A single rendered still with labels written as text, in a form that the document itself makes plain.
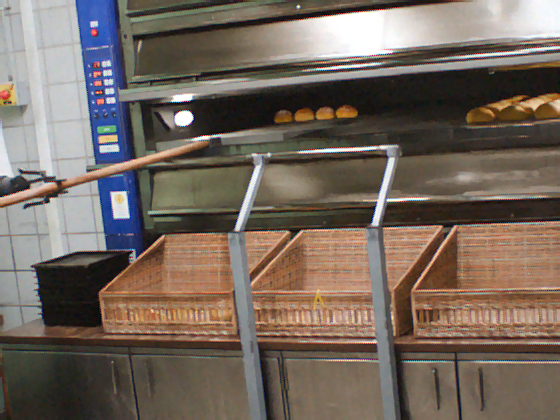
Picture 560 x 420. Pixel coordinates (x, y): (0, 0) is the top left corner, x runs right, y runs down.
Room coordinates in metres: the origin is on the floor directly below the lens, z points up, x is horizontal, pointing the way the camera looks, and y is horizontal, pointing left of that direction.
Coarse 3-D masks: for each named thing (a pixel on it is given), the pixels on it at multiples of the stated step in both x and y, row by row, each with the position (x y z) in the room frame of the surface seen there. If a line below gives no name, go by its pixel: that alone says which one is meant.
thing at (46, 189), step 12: (192, 144) 4.44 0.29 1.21; (204, 144) 4.50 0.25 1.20; (156, 156) 4.21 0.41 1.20; (168, 156) 4.27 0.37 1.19; (108, 168) 3.96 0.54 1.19; (120, 168) 4.01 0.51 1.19; (132, 168) 4.08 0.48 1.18; (72, 180) 3.78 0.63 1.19; (84, 180) 3.83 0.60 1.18; (24, 192) 3.57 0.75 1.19; (36, 192) 3.61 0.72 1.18; (48, 192) 3.66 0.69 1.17; (0, 204) 3.46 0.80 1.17; (12, 204) 3.51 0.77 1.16
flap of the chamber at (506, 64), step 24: (360, 72) 4.16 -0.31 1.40; (384, 72) 4.12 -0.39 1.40; (408, 72) 4.07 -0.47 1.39; (432, 72) 4.06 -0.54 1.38; (456, 72) 4.08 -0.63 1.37; (480, 72) 4.11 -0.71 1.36; (120, 96) 4.62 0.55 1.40; (144, 96) 4.57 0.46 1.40; (168, 96) 4.52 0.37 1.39; (192, 96) 4.56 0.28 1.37
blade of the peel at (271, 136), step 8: (312, 128) 4.80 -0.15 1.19; (320, 128) 4.77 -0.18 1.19; (208, 136) 5.02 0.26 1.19; (216, 136) 4.99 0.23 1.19; (224, 136) 4.94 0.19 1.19; (232, 136) 4.89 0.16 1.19; (240, 136) 4.56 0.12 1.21; (248, 136) 4.55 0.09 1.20; (256, 136) 4.53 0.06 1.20; (264, 136) 4.52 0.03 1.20; (272, 136) 4.50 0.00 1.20; (280, 136) 4.49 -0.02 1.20; (288, 136) 4.52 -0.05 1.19; (296, 136) 4.58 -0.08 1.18; (160, 144) 4.73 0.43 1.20; (168, 144) 4.71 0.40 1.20; (176, 144) 4.70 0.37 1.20; (184, 144) 4.68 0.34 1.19; (224, 144) 4.60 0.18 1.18; (232, 144) 4.58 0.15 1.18
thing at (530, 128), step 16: (448, 128) 4.21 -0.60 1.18; (464, 128) 4.15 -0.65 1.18; (480, 128) 4.12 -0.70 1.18; (496, 128) 4.09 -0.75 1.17; (512, 128) 4.07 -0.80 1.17; (528, 128) 4.04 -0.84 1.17; (544, 128) 4.01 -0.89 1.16; (240, 144) 4.56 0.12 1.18; (256, 144) 4.53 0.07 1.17; (272, 144) 4.50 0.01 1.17; (288, 144) 4.47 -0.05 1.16; (304, 144) 4.44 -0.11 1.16; (320, 144) 4.41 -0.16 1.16; (336, 144) 4.38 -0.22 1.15; (352, 144) 4.35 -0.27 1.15; (368, 144) 4.32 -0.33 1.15; (384, 144) 4.29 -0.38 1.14
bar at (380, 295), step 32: (192, 160) 4.22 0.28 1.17; (224, 160) 4.16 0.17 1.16; (256, 160) 4.09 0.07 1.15; (384, 192) 3.77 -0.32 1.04; (384, 256) 3.69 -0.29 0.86; (384, 288) 3.67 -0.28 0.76; (384, 320) 3.67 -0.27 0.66; (256, 352) 3.91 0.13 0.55; (384, 352) 3.67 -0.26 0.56; (256, 384) 3.89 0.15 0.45; (384, 384) 3.68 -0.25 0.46; (256, 416) 3.90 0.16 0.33; (384, 416) 3.68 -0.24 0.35
